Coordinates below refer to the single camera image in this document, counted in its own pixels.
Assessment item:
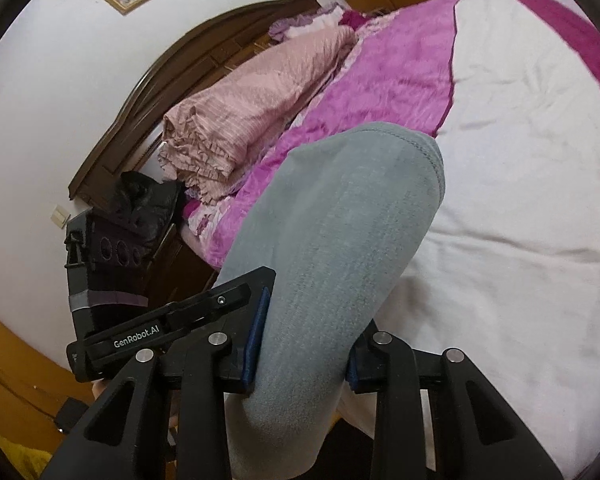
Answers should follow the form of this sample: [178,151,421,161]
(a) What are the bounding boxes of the dark wooden headboard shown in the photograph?
[67,0,321,201]

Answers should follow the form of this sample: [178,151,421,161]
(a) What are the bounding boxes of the wooden nightstand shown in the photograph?
[147,220,218,306]

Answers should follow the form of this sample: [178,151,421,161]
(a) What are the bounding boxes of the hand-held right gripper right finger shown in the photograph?
[347,331,563,480]

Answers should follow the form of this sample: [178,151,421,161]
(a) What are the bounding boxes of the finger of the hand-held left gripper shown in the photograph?
[167,266,277,333]

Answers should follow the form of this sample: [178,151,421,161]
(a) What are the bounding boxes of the purple and white bed sheet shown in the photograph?
[180,0,600,480]

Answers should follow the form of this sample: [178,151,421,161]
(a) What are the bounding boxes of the yellow cloth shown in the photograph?
[0,432,56,480]

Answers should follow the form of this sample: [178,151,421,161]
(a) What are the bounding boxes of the grey pants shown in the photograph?
[220,121,446,480]

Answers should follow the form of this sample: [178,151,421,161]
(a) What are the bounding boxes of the black box on floor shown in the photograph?
[55,397,88,431]

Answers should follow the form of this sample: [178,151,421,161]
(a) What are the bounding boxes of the person's left hand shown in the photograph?
[91,170,186,307]

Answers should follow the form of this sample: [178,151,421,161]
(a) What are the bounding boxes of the pink ruffled quilt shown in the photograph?
[157,25,358,201]

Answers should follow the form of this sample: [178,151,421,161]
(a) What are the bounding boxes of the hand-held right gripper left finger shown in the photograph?
[40,287,272,480]

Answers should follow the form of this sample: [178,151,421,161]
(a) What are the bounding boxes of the purple ruffled pillow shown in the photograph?
[269,2,371,41]

